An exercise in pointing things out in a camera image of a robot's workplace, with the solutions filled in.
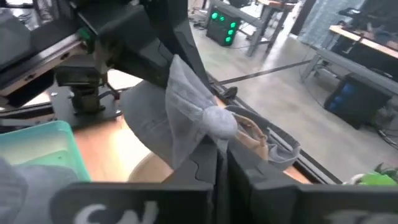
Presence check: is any table with grey legs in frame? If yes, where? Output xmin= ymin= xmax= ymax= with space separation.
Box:
xmin=208 ymin=0 xmax=295 ymax=58

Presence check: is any black computer with green lights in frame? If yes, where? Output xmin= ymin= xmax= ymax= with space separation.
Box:
xmin=205 ymin=6 xmax=243 ymax=47

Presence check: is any grey curtain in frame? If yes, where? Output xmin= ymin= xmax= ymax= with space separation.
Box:
xmin=297 ymin=0 xmax=365 ymax=47

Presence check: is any green plastic bin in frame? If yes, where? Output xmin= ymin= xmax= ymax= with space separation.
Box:
xmin=0 ymin=120 xmax=91 ymax=183

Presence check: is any grey clothes pile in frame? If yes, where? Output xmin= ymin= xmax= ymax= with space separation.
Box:
xmin=0 ymin=155 xmax=80 ymax=224

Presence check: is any black computer with blue lights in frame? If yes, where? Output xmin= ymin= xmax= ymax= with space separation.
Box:
xmin=323 ymin=73 xmax=393 ymax=131

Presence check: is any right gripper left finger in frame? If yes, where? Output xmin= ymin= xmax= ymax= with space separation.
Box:
xmin=50 ymin=138 xmax=219 ymax=224

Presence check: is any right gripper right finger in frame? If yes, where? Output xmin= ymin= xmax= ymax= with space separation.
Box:
xmin=226 ymin=146 xmax=398 ymax=224

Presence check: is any desk with wooden top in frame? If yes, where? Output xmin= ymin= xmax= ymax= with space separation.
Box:
xmin=300 ymin=24 xmax=398 ymax=97

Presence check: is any tan baseball cap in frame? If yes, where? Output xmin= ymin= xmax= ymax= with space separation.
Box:
xmin=128 ymin=114 xmax=270 ymax=184

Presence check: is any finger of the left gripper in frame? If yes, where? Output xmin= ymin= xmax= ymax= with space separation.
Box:
xmin=172 ymin=17 xmax=216 ymax=91

